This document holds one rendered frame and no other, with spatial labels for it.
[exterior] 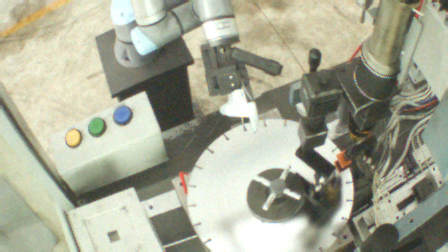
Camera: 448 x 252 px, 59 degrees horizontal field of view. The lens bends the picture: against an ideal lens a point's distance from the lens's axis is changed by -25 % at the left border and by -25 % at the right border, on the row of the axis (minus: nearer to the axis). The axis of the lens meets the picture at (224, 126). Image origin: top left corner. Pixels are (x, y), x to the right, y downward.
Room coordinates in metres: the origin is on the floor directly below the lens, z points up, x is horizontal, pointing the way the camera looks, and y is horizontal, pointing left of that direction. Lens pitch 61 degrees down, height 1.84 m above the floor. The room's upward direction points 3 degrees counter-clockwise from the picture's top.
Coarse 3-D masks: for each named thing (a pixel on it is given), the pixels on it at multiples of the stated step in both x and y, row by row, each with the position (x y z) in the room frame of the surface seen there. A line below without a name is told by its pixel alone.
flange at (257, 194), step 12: (276, 168) 0.39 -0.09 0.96; (252, 180) 0.37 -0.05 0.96; (288, 180) 0.36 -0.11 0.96; (300, 180) 0.36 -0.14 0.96; (252, 192) 0.35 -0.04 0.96; (264, 192) 0.34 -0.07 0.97; (300, 192) 0.34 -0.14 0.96; (252, 204) 0.32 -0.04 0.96; (264, 204) 0.32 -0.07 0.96; (276, 204) 0.32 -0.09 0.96; (288, 204) 0.31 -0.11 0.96; (300, 204) 0.31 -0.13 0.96; (264, 216) 0.30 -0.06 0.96; (276, 216) 0.29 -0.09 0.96; (288, 216) 0.29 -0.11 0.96
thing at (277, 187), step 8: (288, 168) 0.37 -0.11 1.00; (256, 176) 0.36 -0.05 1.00; (280, 176) 0.36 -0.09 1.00; (264, 184) 0.35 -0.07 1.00; (272, 184) 0.34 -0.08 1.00; (280, 184) 0.34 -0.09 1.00; (272, 192) 0.33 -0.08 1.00; (280, 192) 0.33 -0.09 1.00; (288, 192) 0.32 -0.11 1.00; (296, 192) 0.32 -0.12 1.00; (272, 200) 0.31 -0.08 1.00; (264, 208) 0.30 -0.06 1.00
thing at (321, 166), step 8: (296, 152) 0.39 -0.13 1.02; (304, 152) 0.38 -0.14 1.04; (312, 152) 0.38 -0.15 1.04; (304, 160) 0.38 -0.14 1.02; (312, 160) 0.37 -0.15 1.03; (320, 160) 0.37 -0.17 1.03; (312, 168) 0.36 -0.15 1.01; (320, 168) 0.35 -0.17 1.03; (328, 168) 0.35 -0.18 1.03; (320, 176) 0.35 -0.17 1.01; (328, 176) 0.34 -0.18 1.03
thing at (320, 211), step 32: (288, 128) 0.48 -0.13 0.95; (224, 160) 0.42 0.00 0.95; (256, 160) 0.42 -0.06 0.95; (288, 160) 0.41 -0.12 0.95; (192, 192) 0.36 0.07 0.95; (224, 192) 0.36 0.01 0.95; (320, 192) 0.33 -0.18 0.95; (352, 192) 0.32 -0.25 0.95; (224, 224) 0.29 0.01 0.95; (256, 224) 0.28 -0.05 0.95; (288, 224) 0.28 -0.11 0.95; (320, 224) 0.26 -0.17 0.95
